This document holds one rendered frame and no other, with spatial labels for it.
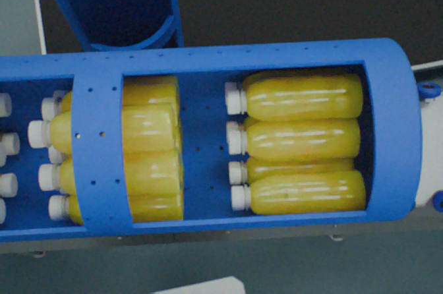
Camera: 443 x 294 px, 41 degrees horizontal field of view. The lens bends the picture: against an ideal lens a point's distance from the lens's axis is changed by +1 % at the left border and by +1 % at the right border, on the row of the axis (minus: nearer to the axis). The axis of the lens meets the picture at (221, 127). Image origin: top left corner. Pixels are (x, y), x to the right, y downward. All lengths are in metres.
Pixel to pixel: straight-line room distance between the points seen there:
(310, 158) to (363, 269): 1.13
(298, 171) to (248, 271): 1.05
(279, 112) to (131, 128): 0.23
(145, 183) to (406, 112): 0.38
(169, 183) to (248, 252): 1.15
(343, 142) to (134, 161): 0.32
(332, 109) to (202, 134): 0.26
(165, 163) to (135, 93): 0.12
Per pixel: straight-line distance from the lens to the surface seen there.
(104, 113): 0.81
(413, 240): 2.10
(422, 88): 1.14
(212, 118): 1.06
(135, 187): 0.88
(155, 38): 1.51
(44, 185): 0.92
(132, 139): 0.85
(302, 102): 0.91
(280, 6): 2.08
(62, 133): 0.86
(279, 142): 0.93
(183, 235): 1.13
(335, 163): 1.00
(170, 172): 0.87
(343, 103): 0.92
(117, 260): 2.03
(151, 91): 0.91
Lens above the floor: 2.00
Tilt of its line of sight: 75 degrees down
